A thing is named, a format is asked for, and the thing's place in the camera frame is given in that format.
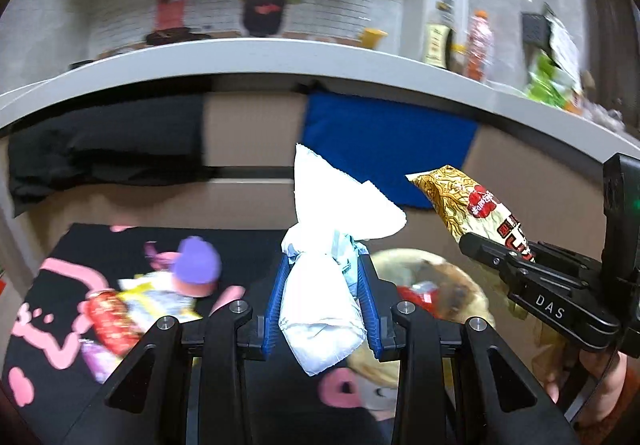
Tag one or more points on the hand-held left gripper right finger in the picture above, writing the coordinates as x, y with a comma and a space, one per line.
371, 320

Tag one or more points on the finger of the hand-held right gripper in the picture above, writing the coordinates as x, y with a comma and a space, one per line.
570, 260
492, 257

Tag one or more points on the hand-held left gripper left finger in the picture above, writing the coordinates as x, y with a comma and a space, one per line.
274, 310

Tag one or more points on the yellow plastic bag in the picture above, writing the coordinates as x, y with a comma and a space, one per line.
470, 290

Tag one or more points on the gold noodle snack packet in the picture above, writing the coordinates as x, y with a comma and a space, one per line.
460, 205

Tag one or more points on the purple pink sponge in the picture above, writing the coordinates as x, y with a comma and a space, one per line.
197, 260

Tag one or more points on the white tissue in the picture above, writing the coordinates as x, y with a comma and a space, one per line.
320, 205

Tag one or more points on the person's right forearm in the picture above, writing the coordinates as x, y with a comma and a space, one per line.
622, 425

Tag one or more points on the person's right hand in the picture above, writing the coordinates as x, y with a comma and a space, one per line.
607, 380

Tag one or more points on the red wrapper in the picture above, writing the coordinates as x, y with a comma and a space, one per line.
420, 295

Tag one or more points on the white yellow patterned packet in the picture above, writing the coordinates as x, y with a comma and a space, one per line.
160, 300

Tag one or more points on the red snack packet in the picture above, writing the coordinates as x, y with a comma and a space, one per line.
112, 320

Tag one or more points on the blue cloth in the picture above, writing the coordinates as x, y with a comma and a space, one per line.
380, 140

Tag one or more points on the green bag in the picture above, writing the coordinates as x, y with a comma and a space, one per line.
547, 82

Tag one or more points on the beige cabinet with grey counter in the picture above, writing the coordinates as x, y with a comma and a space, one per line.
250, 130

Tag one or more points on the black mat with pink print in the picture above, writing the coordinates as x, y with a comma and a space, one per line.
100, 245

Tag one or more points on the white paper bag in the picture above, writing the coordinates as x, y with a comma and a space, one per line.
565, 50

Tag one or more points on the orange bottle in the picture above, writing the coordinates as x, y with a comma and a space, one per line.
479, 47

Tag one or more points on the cream packet on shelf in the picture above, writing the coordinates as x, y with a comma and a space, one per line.
436, 45

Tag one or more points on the black cloth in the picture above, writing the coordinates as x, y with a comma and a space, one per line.
100, 145

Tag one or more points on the yellow cup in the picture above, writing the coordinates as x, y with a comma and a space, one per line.
374, 37

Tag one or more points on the black wall box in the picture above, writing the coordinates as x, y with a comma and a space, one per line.
534, 27

